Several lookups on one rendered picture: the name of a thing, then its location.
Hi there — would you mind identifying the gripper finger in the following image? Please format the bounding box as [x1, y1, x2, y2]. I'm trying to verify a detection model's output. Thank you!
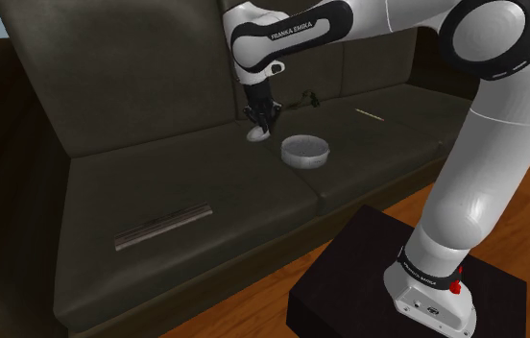
[260, 102, 282, 136]
[242, 105, 262, 128]

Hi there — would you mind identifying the white oval object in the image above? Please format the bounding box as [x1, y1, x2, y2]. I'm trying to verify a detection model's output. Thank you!
[246, 125, 272, 142]

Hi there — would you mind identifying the grey round bowl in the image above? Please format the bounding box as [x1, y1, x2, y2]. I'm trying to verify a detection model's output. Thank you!
[279, 134, 331, 170]

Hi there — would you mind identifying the dark leather sofa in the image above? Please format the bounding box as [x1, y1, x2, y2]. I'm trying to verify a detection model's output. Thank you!
[0, 0, 481, 338]

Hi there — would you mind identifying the yellow pencil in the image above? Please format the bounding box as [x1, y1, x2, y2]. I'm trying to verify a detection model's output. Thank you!
[354, 108, 386, 123]

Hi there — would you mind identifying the grey flat bar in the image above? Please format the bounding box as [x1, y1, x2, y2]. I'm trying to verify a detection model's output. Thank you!
[113, 203, 214, 252]

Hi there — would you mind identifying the black robot stand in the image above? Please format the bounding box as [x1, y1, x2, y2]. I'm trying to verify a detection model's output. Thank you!
[285, 204, 528, 338]

